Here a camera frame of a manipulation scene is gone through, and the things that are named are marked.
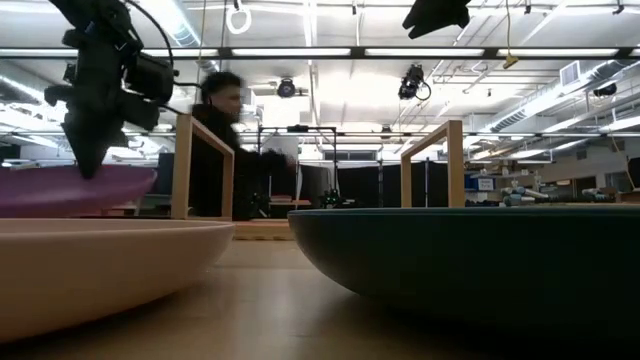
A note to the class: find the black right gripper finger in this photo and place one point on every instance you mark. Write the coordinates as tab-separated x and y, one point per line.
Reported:
417	25

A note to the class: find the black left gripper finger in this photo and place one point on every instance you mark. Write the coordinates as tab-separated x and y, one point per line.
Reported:
82	145
105	142

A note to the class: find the purple plate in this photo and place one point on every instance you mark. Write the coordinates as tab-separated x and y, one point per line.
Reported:
50	192

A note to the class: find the pale pink plate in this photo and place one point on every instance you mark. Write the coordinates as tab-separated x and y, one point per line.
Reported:
100	270

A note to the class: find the large dark teal plate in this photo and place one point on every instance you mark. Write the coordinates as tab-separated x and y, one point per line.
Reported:
475	265

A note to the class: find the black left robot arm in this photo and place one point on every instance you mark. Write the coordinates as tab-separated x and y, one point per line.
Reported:
85	12

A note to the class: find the light wooden slatted shelf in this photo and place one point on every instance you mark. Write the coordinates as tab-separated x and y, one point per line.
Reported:
181	165

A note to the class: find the yellow hanging hook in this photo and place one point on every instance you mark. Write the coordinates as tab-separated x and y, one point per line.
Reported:
510	62

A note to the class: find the person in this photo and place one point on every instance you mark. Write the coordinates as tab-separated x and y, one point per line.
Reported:
215	150

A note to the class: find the blue storage bin with label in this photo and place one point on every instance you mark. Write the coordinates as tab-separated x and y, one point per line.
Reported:
472	182

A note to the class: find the black partition curtain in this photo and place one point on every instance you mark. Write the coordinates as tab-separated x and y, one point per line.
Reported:
360	182

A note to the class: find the white board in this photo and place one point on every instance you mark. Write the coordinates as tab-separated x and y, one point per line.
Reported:
287	147

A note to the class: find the red low table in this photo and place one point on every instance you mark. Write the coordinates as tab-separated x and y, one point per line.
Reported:
290	202

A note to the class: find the grey rolled tubes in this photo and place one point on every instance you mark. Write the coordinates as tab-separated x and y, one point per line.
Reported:
525	196

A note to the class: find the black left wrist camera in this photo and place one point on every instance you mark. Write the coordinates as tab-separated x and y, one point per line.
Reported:
150	77

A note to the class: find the round black ceiling camera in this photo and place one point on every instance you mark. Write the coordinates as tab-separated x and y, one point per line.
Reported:
286	88

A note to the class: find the black background frame stand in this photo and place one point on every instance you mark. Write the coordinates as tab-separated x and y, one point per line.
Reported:
297	128

